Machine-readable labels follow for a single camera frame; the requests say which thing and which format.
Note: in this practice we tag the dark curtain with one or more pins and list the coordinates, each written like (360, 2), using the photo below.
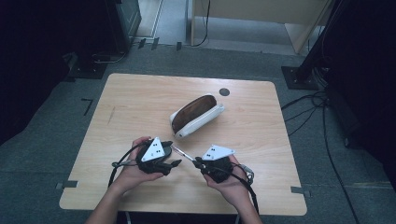
(367, 77)
(28, 62)

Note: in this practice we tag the silver mechanical pencil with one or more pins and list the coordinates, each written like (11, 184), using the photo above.
(183, 153)

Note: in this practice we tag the white table leg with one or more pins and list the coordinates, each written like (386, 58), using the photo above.
(128, 218)
(237, 219)

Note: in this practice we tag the black flat stand base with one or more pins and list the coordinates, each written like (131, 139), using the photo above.
(88, 70)

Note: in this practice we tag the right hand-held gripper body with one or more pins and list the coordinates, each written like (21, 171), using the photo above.
(218, 165)

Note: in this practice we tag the black stand with square base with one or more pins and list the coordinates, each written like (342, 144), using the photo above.
(303, 77)

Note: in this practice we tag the person's right hand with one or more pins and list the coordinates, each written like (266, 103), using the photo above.
(230, 189)

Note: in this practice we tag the black cabinet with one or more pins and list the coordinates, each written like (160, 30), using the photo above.
(124, 25)

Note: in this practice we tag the person's left hand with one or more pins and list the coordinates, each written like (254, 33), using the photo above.
(134, 174)

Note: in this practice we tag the white and brown pencil case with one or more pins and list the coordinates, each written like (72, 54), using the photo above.
(196, 116)

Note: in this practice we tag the black round table grommet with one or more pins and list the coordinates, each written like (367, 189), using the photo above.
(224, 92)

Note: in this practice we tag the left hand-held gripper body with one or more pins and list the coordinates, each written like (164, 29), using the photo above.
(152, 155)

